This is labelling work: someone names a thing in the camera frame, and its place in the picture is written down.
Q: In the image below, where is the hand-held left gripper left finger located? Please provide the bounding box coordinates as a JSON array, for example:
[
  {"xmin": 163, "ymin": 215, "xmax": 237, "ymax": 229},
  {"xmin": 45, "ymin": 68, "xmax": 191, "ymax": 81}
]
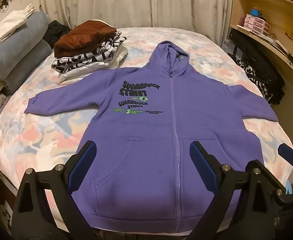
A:
[{"xmin": 11, "ymin": 140, "xmax": 97, "ymax": 240}]

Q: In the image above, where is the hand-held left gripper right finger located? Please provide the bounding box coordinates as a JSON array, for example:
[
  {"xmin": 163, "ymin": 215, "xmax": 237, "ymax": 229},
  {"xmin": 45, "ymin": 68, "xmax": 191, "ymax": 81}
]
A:
[{"xmin": 186, "ymin": 141, "xmax": 287, "ymax": 240}]

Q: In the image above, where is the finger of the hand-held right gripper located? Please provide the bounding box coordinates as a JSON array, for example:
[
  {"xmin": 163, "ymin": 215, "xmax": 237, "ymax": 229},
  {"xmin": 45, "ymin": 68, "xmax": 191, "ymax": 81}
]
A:
[
  {"xmin": 278, "ymin": 143, "xmax": 293, "ymax": 168},
  {"xmin": 274, "ymin": 187, "xmax": 293, "ymax": 204}
]

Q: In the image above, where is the purple zip hoodie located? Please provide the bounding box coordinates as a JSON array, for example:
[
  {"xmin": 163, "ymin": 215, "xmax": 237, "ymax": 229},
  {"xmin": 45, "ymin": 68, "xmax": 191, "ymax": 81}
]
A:
[{"xmin": 24, "ymin": 41, "xmax": 280, "ymax": 236}]

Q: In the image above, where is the floral pastel bed blanket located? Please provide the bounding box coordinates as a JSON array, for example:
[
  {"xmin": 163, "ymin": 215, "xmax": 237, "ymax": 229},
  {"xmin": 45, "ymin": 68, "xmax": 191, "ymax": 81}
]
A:
[{"xmin": 0, "ymin": 26, "xmax": 293, "ymax": 230}]

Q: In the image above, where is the black cloth with white pattern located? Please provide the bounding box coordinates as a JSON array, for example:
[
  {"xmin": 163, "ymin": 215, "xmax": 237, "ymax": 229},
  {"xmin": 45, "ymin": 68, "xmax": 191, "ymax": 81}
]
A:
[{"xmin": 236, "ymin": 60, "xmax": 274, "ymax": 103}]

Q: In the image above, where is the silver folded garment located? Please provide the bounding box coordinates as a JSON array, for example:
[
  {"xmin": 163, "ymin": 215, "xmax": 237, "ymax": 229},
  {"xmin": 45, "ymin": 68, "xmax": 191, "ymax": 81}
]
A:
[{"xmin": 57, "ymin": 45, "xmax": 129, "ymax": 85}]

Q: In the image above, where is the white printed box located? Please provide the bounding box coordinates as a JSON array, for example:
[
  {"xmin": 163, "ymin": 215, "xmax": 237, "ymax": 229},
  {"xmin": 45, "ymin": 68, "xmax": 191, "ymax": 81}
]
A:
[{"xmin": 0, "ymin": 200, "xmax": 13, "ymax": 228}]

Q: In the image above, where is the black and white patterned garment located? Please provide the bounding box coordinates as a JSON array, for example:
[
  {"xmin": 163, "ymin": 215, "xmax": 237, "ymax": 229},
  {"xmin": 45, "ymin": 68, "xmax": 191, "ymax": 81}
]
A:
[{"xmin": 51, "ymin": 31, "xmax": 127, "ymax": 72}]

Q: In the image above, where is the white storage box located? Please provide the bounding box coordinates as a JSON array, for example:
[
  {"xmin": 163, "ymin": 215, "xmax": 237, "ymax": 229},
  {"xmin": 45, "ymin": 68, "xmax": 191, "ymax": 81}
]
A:
[{"xmin": 223, "ymin": 39, "xmax": 242, "ymax": 60}]

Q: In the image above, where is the brown folded cloth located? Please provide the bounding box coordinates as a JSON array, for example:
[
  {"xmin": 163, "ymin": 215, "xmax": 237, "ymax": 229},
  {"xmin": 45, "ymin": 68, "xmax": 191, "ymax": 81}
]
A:
[{"xmin": 54, "ymin": 20, "xmax": 117, "ymax": 58}]

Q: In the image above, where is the pink drawer organiser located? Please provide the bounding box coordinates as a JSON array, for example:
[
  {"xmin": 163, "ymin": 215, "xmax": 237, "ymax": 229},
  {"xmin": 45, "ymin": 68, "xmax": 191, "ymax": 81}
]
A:
[{"xmin": 243, "ymin": 14, "xmax": 272, "ymax": 37}]

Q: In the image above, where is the blue-grey rolled blanket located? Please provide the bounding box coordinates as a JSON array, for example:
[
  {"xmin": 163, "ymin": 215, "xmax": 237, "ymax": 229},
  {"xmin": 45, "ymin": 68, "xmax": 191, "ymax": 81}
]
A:
[{"xmin": 0, "ymin": 11, "xmax": 53, "ymax": 95}]

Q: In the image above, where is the black crumpled cloth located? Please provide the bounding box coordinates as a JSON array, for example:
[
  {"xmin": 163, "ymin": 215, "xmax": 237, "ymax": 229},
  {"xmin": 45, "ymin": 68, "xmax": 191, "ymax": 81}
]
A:
[{"xmin": 43, "ymin": 20, "xmax": 72, "ymax": 49}]

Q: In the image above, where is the wooden shelf desk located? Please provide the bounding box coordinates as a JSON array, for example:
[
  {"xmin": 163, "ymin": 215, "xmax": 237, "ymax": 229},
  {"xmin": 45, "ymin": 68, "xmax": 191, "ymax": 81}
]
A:
[{"xmin": 228, "ymin": 0, "xmax": 293, "ymax": 85}]

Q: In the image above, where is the white folded garment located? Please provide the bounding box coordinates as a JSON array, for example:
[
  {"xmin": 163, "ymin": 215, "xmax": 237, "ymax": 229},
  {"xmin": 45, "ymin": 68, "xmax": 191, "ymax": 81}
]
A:
[{"xmin": 0, "ymin": 4, "xmax": 38, "ymax": 43}]

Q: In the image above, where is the cream patterned curtain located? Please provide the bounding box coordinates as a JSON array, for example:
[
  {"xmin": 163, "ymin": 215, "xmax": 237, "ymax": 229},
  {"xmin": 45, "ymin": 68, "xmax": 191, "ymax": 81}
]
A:
[{"xmin": 37, "ymin": 0, "xmax": 237, "ymax": 45}]

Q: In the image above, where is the cartoon wall sticker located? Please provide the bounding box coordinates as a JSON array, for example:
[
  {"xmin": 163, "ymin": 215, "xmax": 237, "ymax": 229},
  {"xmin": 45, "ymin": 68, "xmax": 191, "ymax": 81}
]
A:
[{"xmin": 0, "ymin": 0, "xmax": 12, "ymax": 13}]

